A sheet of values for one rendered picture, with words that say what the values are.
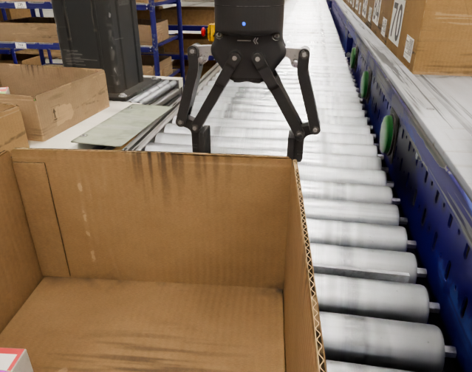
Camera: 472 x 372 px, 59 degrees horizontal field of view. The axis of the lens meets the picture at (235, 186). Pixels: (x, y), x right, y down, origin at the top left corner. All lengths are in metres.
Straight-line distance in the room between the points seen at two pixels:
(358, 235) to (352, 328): 0.19
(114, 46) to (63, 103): 0.30
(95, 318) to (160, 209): 0.13
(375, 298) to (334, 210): 0.20
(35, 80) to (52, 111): 0.32
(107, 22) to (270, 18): 0.85
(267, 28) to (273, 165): 0.14
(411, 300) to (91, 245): 0.37
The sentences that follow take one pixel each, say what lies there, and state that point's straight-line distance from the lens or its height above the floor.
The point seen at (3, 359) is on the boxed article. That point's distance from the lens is 0.41.
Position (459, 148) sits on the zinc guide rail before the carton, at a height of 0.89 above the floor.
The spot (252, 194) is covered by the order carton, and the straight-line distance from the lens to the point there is 0.42.
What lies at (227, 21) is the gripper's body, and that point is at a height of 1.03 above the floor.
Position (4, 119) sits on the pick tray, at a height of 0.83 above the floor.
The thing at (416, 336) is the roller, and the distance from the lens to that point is 0.48.
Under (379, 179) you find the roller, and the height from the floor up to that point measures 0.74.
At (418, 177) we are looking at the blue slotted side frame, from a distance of 0.74.
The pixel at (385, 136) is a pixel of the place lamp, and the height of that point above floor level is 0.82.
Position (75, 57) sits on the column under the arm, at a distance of 1.34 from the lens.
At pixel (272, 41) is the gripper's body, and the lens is 0.48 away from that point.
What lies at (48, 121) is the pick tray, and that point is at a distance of 1.00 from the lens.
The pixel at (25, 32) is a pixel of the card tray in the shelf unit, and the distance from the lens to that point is 2.63.
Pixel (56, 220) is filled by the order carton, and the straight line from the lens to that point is 0.49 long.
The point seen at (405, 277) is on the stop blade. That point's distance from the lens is 0.57.
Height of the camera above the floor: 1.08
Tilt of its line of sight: 27 degrees down
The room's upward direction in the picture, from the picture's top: straight up
